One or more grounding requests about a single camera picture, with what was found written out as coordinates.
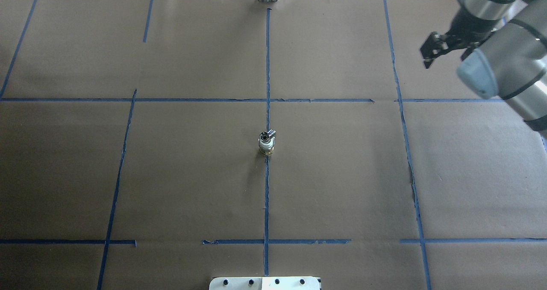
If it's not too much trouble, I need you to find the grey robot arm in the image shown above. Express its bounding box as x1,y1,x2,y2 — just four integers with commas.
449,0,547,136

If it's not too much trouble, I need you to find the silver metal elbow fitting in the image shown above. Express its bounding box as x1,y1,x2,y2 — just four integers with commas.
259,130,276,142

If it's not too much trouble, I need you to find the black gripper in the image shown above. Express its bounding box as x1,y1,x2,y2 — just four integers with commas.
443,12,498,61

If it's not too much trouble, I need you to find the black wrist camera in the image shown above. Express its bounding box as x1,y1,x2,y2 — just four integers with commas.
420,32,449,68

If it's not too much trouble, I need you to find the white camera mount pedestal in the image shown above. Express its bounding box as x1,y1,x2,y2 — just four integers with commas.
209,276,322,290

